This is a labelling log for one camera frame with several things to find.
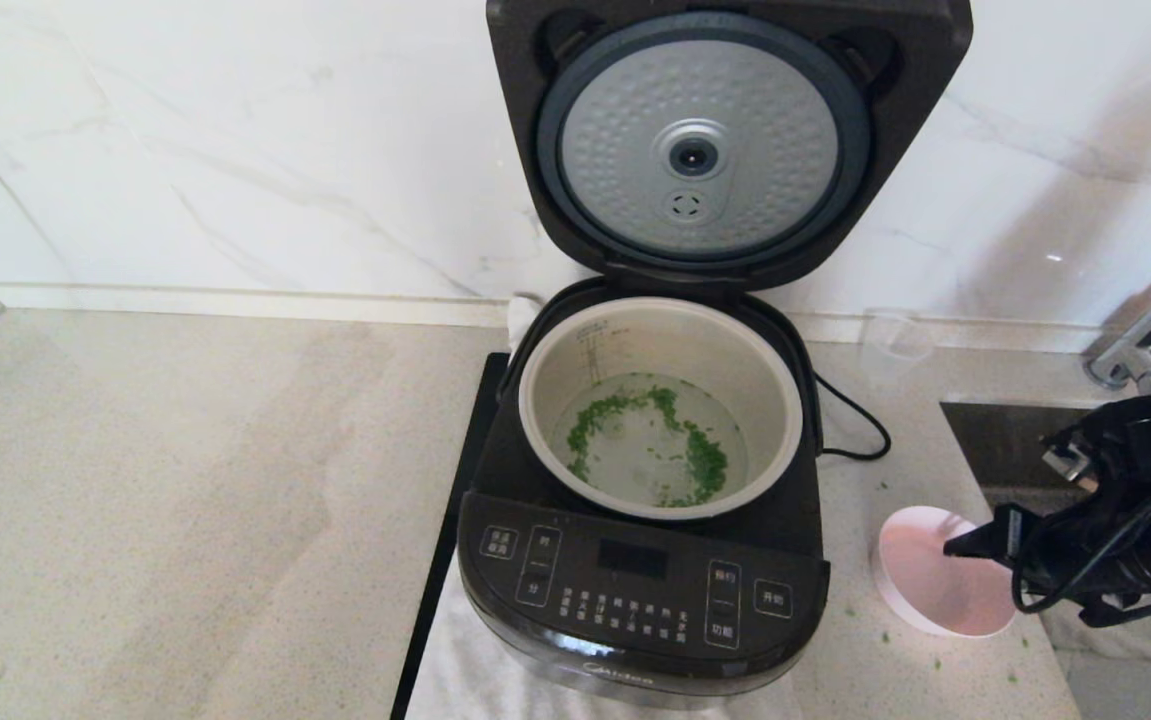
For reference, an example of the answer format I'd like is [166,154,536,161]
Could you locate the pink bowl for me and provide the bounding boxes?
[877,505,1018,639]

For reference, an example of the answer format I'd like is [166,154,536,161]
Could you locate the chopped green vegetables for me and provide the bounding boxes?
[565,385,731,508]

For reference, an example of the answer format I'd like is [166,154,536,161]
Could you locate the black rice cooker lid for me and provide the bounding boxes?
[487,0,974,291]

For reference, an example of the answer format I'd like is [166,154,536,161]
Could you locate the grey inner pot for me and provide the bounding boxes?
[517,297,804,521]

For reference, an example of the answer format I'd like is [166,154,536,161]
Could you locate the black rice cooker base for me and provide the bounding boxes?
[457,278,831,709]

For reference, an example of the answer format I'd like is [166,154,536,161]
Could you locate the stainless steel sink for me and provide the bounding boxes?
[940,400,1151,720]

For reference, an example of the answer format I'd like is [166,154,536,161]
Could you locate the white rag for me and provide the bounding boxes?
[1040,600,1151,720]

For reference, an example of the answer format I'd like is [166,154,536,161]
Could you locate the chrome faucet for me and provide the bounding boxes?
[1085,265,1151,393]

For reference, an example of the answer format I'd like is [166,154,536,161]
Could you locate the clear measuring cup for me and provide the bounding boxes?
[857,308,934,391]

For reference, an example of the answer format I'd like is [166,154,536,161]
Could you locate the black flat strip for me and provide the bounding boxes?
[390,352,511,720]

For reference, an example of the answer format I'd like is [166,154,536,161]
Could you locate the white cloth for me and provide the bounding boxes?
[405,295,806,720]

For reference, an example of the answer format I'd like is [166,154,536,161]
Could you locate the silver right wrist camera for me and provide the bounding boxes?
[1045,445,1103,493]

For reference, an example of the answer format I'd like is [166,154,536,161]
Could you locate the black power cord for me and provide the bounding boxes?
[815,372,891,461]

